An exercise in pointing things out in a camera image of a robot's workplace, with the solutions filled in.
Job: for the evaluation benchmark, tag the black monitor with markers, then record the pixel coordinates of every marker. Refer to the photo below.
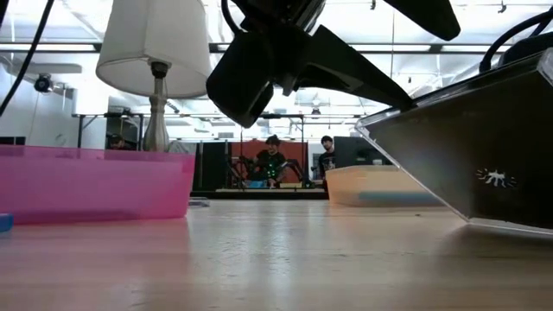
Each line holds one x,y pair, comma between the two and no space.
358,151

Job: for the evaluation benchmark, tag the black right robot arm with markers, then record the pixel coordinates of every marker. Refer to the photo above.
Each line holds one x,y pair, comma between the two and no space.
484,58

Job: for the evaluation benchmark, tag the black aluminium table frame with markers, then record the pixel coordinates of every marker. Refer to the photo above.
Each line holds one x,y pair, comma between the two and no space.
259,195

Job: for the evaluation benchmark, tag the orange translucent plastic bin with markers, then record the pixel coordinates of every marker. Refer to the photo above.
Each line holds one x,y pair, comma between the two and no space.
376,179

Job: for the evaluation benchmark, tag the black wall-mounted camera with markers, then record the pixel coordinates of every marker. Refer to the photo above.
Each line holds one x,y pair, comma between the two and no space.
43,83

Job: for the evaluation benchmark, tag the black background table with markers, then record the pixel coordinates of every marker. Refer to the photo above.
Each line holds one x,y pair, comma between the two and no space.
110,129

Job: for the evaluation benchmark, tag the blue jewel case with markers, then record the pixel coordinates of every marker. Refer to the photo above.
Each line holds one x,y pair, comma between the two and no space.
5,222

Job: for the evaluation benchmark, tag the person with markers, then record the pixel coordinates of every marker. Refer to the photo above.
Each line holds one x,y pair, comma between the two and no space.
116,141
327,157
270,162

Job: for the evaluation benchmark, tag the red partition panel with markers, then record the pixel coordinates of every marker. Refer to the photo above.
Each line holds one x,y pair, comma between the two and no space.
298,155

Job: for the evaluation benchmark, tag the pink translucent plastic bin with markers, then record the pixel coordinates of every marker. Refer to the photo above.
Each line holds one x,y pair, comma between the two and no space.
99,185

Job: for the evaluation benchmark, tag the black overhead light beam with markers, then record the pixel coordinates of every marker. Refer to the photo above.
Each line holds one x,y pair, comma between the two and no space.
65,47

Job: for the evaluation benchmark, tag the white shade table lamp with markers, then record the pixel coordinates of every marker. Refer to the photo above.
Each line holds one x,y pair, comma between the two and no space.
155,47

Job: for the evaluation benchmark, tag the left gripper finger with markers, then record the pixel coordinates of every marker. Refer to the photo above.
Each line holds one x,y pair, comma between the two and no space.
242,78
427,17

